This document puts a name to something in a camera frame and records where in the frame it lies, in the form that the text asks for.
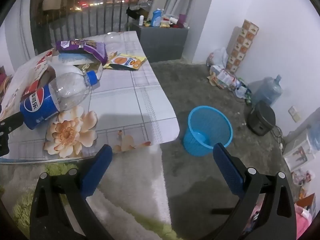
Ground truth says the blue label cola bottle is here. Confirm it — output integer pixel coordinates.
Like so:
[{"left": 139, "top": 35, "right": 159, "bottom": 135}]
[{"left": 19, "top": 70, "right": 98, "bottom": 130}]

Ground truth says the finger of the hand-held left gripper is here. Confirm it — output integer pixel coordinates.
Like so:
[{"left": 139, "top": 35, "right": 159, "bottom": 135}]
[{"left": 0, "top": 111, "right": 24, "bottom": 133}]

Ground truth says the black box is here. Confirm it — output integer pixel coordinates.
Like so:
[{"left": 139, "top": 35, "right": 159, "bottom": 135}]
[{"left": 126, "top": 7, "right": 150, "bottom": 21}]

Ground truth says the metal balcony railing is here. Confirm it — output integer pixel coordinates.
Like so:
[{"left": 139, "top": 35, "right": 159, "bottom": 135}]
[{"left": 30, "top": 0, "right": 158, "bottom": 53}]

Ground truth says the crumpled white packaging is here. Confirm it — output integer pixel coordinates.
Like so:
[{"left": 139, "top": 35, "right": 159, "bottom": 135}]
[{"left": 234, "top": 79, "right": 252, "bottom": 100}]

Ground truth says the white green plush blanket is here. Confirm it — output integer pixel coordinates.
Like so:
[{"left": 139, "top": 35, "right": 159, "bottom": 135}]
[{"left": 0, "top": 144, "right": 185, "bottom": 240}]

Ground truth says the tall patterned cardboard box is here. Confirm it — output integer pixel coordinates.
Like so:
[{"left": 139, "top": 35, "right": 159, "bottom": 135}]
[{"left": 226, "top": 19, "right": 260, "bottom": 74}]

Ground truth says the purple snack bag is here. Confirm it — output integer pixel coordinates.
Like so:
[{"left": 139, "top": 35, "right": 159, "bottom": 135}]
[{"left": 55, "top": 39, "right": 108, "bottom": 64}]

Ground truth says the brown cardboard box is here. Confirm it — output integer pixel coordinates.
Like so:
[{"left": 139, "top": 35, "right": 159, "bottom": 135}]
[{"left": 295, "top": 193, "right": 316, "bottom": 214}]

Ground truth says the pile of snack packets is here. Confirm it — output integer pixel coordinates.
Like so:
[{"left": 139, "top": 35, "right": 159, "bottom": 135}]
[{"left": 291, "top": 170, "right": 315, "bottom": 198}]

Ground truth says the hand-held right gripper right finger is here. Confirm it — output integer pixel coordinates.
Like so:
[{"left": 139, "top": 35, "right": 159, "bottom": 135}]
[{"left": 201, "top": 142, "right": 298, "bottom": 240}]

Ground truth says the white plastic bag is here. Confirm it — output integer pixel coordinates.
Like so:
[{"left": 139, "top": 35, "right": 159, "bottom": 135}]
[{"left": 206, "top": 47, "right": 229, "bottom": 68}]

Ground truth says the power cable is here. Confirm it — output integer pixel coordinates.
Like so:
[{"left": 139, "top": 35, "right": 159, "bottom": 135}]
[{"left": 272, "top": 125, "right": 287, "bottom": 153}]

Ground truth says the blue plastic basket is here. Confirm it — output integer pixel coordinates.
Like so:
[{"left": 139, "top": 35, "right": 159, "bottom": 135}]
[{"left": 183, "top": 106, "right": 233, "bottom": 157}]

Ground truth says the black rice cooker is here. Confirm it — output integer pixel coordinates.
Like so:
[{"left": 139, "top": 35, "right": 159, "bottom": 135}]
[{"left": 247, "top": 100, "right": 276, "bottom": 137}]

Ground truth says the wall socket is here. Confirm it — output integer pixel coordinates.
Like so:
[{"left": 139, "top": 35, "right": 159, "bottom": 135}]
[{"left": 288, "top": 106, "right": 302, "bottom": 123}]

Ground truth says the red white snack bag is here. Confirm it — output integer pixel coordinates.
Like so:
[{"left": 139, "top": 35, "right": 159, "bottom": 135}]
[{"left": 1, "top": 49, "right": 57, "bottom": 120}]

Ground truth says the pink clothing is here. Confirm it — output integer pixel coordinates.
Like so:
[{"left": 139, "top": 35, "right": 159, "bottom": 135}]
[{"left": 246, "top": 197, "right": 313, "bottom": 233}]

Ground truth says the gold foil packet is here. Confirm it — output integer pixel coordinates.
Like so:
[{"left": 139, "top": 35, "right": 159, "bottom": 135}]
[{"left": 79, "top": 64, "right": 103, "bottom": 80}]

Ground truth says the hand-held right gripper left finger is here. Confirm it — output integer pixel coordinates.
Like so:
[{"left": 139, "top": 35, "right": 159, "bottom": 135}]
[{"left": 29, "top": 144, "right": 118, "bottom": 240}]

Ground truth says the printed paper carton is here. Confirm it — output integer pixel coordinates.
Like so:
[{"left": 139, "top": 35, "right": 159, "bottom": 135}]
[{"left": 209, "top": 65, "right": 240, "bottom": 90}]

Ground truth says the grey cabinet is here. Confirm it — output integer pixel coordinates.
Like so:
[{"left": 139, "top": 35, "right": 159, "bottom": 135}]
[{"left": 130, "top": 21, "right": 189, "bottom": 63}]

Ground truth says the magenta patterned cloth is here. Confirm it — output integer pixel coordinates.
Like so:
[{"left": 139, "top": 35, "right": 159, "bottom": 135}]
[{"left": 0, "top": 66, "right": 13, "bottom": 98}]

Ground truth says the orange yellow snack pouch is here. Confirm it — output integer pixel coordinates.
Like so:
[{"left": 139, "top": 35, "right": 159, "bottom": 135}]
[{"left": 103, "top": 53, "right": 148, "bottom": 71}]

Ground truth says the blue water jug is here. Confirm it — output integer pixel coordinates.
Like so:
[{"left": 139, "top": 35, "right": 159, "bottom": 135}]
[{"left": 251, "top": 74, "right": 283, "bottom": 107}]

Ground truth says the blue detergent bottle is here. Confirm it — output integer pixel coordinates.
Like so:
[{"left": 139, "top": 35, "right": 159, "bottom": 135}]
[{"left": 151, "top": 9, "right": 163, "bottom": 27}]

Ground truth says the white cardboard box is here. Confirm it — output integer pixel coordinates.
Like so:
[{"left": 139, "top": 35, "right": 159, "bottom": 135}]
[{"left": 284, "top": 132, "right": 316, "bottom": 171}]

